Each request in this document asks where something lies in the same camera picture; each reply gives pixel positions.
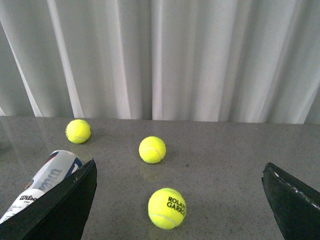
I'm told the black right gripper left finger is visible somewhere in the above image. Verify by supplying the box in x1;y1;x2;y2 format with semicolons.
0;160;97;240

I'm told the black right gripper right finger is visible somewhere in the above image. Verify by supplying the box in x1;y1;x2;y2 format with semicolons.
261;162;320;240

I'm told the clear Wilson tennis ball can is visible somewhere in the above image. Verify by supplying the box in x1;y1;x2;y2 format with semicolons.
0;150;83;223

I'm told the tennis ball far back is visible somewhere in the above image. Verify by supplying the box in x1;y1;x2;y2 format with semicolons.
65;119;91;144

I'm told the Roland Garros tennis ball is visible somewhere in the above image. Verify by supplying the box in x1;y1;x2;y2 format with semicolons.
148;187;187;230

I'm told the plain yellow tennis ball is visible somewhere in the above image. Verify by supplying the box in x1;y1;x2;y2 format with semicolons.
138;136;166;164

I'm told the white pleated curtain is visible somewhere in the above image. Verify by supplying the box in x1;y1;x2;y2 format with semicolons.
0;0;320;124

